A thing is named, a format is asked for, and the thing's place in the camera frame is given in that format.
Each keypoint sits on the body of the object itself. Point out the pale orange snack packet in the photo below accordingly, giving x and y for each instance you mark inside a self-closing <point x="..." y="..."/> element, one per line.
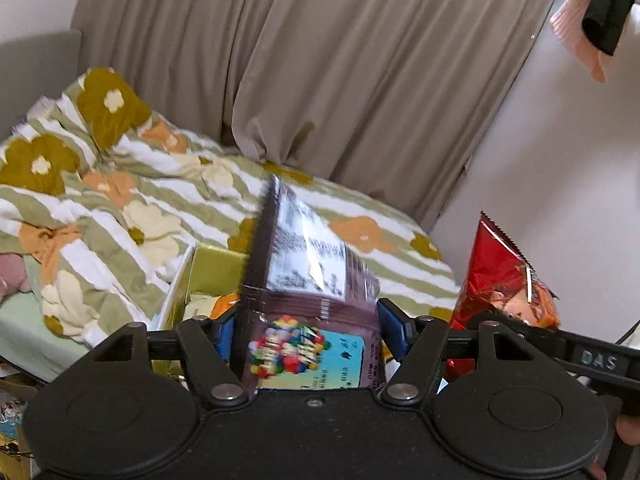
<point x="227" y="305"/>

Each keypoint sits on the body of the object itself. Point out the beige curtain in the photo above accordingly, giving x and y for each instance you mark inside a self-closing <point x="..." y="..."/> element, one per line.
<point x="325" y="75"/>

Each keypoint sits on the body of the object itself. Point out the grey headboard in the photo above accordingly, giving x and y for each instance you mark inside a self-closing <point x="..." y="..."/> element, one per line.
<point x="35" y="70"/>

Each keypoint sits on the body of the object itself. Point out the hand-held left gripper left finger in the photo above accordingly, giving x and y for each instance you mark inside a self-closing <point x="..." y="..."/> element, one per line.
<point x="225" y="335"/>

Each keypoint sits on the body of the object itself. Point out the pink garment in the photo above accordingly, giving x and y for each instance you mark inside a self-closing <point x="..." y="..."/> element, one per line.
<point x="575" y="20"/>

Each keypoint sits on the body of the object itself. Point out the floral striped blanket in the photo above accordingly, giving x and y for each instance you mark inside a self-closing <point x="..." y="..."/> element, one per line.
<point x="175" y="200"/>

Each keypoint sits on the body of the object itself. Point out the green bed sheet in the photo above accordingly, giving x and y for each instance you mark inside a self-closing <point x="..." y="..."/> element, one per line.
<point x="35" y="330"/>

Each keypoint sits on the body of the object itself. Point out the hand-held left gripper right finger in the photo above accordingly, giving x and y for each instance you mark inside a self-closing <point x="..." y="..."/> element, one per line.
<point x="392" y="327"/>

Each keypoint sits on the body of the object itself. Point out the black garment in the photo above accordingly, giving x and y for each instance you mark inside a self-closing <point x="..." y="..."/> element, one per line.
<point x="612" y="5"/>

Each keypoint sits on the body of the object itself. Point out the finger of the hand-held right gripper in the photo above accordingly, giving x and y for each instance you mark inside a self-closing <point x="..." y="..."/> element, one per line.
<point x="595" y="357"/>

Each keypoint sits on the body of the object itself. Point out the person's right hand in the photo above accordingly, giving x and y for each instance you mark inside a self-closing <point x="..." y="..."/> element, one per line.
<point x="629" y="429"/>

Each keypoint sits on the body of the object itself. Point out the green cardboard box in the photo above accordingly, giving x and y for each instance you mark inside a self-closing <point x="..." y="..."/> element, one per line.
<point x="220" y="270"/>

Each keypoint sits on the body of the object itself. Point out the pale yellow snack packet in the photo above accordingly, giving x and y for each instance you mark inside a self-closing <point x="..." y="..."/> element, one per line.
<point x="200" y="305"/>

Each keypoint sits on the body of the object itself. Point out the red snack packet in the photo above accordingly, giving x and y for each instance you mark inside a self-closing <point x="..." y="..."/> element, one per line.
<point x="500" y="280"/>

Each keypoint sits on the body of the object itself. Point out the dark brown snack packet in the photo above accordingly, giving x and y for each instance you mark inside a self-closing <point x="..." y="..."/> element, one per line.
<point x="305" y="300"/>

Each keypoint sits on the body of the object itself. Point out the pink plush toy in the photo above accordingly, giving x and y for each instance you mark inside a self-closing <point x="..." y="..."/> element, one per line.
<point x="12" y="277"/>

